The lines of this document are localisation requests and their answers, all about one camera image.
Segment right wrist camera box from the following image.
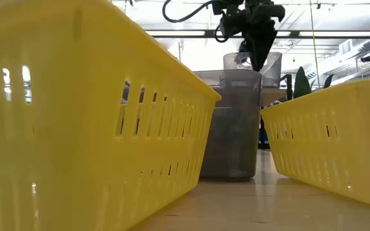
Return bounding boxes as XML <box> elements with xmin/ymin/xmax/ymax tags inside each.
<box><xmin>218</xmin><ymin>11</ymin><xmax>247</xmax><ymax>39</ymax></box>

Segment white ceiling ducts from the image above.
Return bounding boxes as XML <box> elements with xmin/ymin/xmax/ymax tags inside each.
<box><xmin>313</xmin><ymin>38</ymin><xmax>370</xmax><ymax>86</ymax></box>

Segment yellow hanging cord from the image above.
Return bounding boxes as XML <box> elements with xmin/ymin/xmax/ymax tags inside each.
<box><xmin>309</xmin><ymin>0</ymin><xmax>320</xmax><ymax>81</ymax></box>

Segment background wooden desk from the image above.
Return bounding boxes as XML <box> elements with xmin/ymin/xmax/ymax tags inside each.
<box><xmin>261</xmin><ymin>87</ymin><xmax>288</xmax><ymax>107</ymax></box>

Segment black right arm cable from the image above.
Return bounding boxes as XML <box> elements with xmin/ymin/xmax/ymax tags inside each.
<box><xmin>161</xmin><ymin>0</ymin><xmax>231</xmax><ymax>44</ymax></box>

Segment black monitor post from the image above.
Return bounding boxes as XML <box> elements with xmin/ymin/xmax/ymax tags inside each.
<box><xmin>279</xmin><ymin>74</ymin><xmax>294</xmax><ymax>101</ymax></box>

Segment yellow plastic slotted basket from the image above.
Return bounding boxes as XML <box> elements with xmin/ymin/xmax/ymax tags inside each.
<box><xmin>260</xmin><ymin>79</ymin><xmax>370</xmax><ymax>206</ymax></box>
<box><xmin>0</xmin><ymin>0</ymin><xmax>222</xmax><ymax>231</ymax></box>

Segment green leafy plant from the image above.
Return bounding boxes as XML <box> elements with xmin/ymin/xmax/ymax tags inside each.
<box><xmin>277</xmin><ymin>66</ymin><xmax>334</xmax><ymax>103</ymax></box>

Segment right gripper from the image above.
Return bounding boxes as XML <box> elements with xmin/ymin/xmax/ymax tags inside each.
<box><xmin>238</xmin><ymin>0</ymin><xmax>285</xmax><ymax>72</ymax></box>

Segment black plastic slotted basket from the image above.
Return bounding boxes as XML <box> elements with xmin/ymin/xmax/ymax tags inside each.
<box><xmin>222</xmin><ymin>51</ymin><xmax>283</xmax><ymax>88</ymax></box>
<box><xmin>193</xmin><ymin>69</ymin><xmax>263</xmax><ymax>181</ymax></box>

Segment black overhead beam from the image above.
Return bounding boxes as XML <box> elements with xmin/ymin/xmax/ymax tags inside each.
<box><xmin>145</xmin><ymin>29</ymin><xmax>370</xmax><ymax>40</ymax></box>

